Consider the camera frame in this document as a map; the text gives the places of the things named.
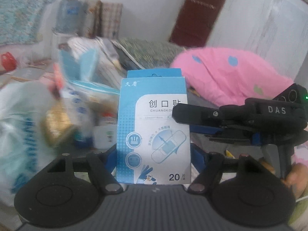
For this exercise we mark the pink dotted blanket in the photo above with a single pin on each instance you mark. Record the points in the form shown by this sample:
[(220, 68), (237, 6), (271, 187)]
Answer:
[(226, 76)]

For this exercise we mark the blue bandage box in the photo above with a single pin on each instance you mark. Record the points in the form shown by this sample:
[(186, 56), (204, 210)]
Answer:
[(152, 148)]

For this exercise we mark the person's right hand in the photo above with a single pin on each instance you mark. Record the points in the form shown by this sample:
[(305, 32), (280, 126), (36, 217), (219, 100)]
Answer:
[(297, 179)]

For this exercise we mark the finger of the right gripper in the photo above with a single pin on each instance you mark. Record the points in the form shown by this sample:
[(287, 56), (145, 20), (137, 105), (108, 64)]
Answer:
[(205, 130), (205, 116)]

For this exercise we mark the white water dispenser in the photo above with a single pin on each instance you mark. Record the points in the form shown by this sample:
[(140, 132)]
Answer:
[(59, 41)]

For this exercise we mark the dark red door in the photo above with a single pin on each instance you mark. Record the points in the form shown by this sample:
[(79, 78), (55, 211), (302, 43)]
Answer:
[(195, 22)]

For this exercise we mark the blue checkered towel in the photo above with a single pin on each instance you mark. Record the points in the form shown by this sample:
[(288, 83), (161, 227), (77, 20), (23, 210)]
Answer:
[(82, 69)]

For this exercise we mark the small white plastic box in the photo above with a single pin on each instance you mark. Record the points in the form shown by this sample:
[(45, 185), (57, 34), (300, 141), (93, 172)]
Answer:
[(104, 137)]

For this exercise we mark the gold foil packet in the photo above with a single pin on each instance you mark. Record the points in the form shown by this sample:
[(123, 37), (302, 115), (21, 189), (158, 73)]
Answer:
[(56, 125)]

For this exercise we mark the red plastic bag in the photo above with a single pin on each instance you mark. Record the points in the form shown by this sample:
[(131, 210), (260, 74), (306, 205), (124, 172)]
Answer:
[(8, 62)]

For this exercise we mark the floral teal wall cloth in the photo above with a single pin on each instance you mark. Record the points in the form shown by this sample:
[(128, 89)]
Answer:
[(20, 20)]

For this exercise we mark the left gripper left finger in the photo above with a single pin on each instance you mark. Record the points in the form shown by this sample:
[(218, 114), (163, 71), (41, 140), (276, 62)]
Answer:
[(101, 166)]

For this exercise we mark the cotton swab zip bag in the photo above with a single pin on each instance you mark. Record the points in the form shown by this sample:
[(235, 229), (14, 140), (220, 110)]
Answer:
[(97, 96)]

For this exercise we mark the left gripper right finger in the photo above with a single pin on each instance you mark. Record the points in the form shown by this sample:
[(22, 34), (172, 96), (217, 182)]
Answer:
[(209, 166)]

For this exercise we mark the white plastic shopping bag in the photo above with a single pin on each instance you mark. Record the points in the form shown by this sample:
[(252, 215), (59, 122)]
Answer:
[(24, 150)]

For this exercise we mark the floral rolled mat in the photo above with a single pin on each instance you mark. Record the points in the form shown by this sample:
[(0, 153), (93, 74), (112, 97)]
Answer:
[(91, 19)]

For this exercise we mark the blue water jug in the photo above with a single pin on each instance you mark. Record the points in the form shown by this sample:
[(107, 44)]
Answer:
[(68, 16)]

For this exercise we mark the plaid rolled mat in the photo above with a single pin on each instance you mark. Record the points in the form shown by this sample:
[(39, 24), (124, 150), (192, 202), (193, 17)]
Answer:
[(110, 19)]

